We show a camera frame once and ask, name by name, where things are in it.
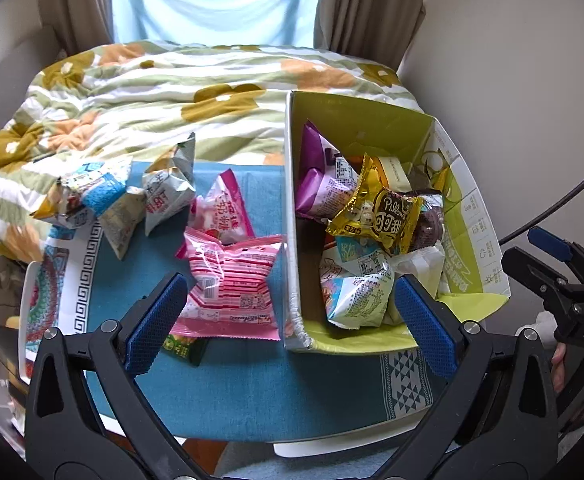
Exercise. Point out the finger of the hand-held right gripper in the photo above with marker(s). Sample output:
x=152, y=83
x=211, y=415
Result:
x=546, y=240
x=526, y=265

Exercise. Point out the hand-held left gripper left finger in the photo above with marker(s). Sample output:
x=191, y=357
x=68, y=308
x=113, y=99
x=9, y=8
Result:
x=157, y=320

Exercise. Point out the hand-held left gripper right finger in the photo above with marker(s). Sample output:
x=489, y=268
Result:
x=421, y=325

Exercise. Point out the pink striped snack packet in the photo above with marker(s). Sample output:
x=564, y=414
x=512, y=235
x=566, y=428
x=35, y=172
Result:
x=232, y=280

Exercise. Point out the dark purple snack packet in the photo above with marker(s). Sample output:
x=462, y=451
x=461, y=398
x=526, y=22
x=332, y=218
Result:
x=431, y=220

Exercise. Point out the gold snack packet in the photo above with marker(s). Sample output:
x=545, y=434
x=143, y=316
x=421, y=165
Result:
x=386, y=215

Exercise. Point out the cream orange snack packet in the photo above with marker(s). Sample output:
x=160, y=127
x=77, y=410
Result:
x=396, y=172

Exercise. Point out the light purple snack packet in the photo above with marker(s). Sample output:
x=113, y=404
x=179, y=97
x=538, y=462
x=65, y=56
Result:
x=314, y=152
x=312, y=192

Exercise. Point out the green cardboard box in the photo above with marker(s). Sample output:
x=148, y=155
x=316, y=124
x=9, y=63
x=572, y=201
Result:
x=361, y=125

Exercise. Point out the person's right hand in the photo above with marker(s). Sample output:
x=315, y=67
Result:
x=559, y=370

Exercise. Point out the dark green snack packet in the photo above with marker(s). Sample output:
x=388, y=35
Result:
x=187, y=349

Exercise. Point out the blue tablecloth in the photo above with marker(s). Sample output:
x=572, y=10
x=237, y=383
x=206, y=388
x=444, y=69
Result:
x=252, y=390

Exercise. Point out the silver snack packet red label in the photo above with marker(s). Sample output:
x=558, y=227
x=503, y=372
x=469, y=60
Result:
x=169, y=195

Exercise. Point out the blue snack packet yellow corner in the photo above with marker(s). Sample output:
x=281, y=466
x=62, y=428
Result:
x=84, y=195

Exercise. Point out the small white table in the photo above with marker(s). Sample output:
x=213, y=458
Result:
x=322, y=447

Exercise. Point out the grey blue cloth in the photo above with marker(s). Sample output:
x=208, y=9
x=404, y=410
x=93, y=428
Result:
x=252, y=465

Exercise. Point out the floral striped quilt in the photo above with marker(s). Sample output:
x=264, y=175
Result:
x=172, y=95

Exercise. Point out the grey headboard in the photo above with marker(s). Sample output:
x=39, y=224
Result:
x=22, y=75

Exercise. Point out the brown curtain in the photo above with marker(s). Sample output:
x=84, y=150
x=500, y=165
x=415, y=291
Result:
x=72, y=5
x=371, y=10

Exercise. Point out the light blue window cloth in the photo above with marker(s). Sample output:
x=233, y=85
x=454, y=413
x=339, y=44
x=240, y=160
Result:
x=212, y=0

